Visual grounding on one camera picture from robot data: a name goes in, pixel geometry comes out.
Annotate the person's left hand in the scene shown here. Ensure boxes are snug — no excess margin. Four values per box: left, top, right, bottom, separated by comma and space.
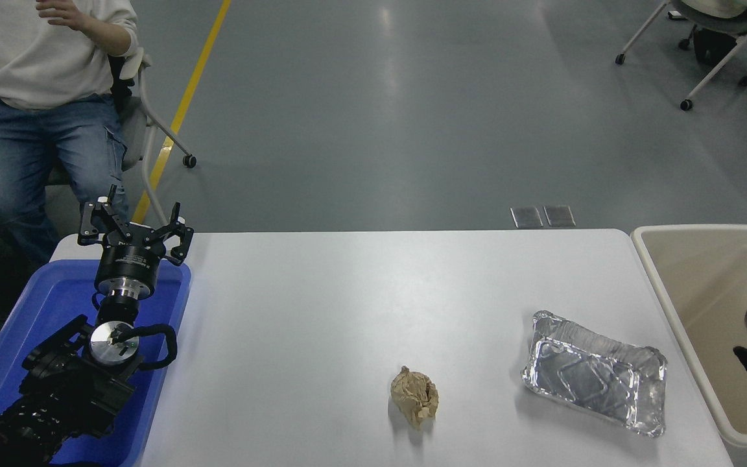
35, 0, 97, 30

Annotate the silver foil tray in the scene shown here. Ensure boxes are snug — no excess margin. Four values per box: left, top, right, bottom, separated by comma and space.
521, 309, 669, 438

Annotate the person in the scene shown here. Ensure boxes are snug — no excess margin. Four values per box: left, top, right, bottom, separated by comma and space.
0, 0, 139, 267
682, 0, 747, 66

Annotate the blue plastic tray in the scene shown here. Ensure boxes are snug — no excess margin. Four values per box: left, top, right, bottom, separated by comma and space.
0, 259, 191, 467

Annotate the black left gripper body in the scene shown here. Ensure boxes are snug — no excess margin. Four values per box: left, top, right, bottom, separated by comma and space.
96, 226, 165, 286

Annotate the crumpled tan paper ball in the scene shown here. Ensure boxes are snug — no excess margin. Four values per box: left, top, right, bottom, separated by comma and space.
390, 365, 440, 430

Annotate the large pale plastic bin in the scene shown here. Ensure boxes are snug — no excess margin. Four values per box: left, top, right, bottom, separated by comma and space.
631, 224, 747, 449

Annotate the grey wheeled office chair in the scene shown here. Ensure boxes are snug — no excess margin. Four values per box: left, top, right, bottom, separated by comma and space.
615, 0, 747, 112
109, 49, 197, 228

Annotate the grey metal floor plate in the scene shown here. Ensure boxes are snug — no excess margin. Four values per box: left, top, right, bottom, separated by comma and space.
510, 206, 543, 228
543, 205, 576, 227

